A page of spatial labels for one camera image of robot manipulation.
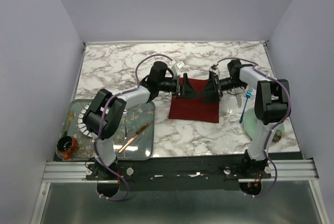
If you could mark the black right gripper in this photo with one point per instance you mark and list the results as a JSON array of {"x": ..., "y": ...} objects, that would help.
[{"x": 209, "y": 90}]

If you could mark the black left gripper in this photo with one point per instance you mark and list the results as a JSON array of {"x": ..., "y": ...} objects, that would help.
[{"x": 188, "y": 91}]

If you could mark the dark red cloth napkin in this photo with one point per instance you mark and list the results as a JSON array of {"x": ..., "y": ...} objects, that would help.
[{"x": 194, "y": 110}]

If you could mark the blue handled fork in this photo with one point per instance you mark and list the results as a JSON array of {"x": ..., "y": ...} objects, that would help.
[{"x": 247, "y": 96}]

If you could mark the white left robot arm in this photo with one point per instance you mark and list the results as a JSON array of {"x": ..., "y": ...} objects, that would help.
[{"x": 105, "y": 112}]

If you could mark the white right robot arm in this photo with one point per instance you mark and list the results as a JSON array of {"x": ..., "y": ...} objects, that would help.
[{"x": 272, "y": 106}]

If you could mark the silver table knife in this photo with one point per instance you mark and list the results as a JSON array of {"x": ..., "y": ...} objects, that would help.
[{"x": 238, "y": 94}]

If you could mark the light green plate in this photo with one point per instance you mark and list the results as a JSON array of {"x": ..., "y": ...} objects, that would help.
[{"x": 250, "y": 124}]

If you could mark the silver spoon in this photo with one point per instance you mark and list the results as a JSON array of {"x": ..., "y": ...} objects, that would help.
[{"x": 125, "y": 113}]

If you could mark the teal floral serving tray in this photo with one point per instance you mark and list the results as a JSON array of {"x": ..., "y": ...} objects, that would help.
[{"x": 140, "y": 149}]

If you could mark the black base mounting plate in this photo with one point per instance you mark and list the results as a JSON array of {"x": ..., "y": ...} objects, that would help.
[{"x": 186, "y": 173}]

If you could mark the rose gold knife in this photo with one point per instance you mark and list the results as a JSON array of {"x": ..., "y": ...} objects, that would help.
[{"x": 135, "y": 135}]

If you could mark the blue striped white plate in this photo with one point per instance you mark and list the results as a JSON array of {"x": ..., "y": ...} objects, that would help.
[{"x": 80, "y": 123}]

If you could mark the gold fork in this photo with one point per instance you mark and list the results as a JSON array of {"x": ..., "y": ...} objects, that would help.
[{"x": 69, "y": 120}]

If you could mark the black and orange cup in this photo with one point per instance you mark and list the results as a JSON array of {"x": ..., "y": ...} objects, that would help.
[{"x": 67, "y": 145}]

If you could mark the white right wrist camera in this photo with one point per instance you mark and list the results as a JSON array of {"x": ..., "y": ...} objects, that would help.
[{"x": 215, "y": 70}]

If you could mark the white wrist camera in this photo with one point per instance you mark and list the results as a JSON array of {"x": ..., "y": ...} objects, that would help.
[
  {"x": 176, "y": 68},
  {"x": 215, "y": 70}
]

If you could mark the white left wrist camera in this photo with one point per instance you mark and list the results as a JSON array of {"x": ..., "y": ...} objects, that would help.
[{"x": 176, "y": 68}]

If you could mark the aluminium frame rail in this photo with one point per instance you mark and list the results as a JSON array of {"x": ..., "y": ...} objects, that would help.
[{"x": 73, "y": 172}]

